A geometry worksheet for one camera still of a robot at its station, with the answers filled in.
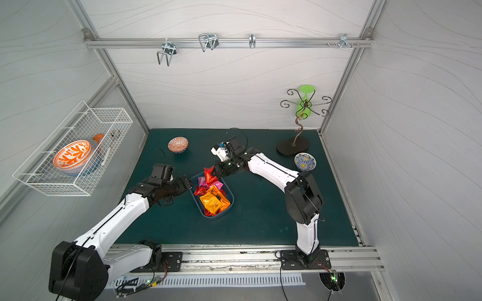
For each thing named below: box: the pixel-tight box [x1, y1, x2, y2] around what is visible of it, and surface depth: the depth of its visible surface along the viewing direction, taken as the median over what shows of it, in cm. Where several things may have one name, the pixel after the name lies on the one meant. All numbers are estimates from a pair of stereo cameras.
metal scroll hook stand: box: [276, 89, 333, 156], surface depth 97 cm
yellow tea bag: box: [198, 191, 225, 215], surface depth 84 cm
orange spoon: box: [92, 134, 105, 145], surface depth 76 cm
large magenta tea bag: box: [198, 176, 210, 188], surface depth 92 cm
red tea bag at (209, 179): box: [203, 165, 219, 187], surface depth 84 cm
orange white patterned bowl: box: [52, 139, 94, 174], surface depth 64 cm
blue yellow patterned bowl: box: [294, 152, 317, 172], surface depth 106 cm
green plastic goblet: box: [296, 84, 316, 119], surface depth 92 cm
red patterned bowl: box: [167, 136, 189, 155], surface depth 113 cm
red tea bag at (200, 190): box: [193, 185, 209, 197], surface depth 92 cm
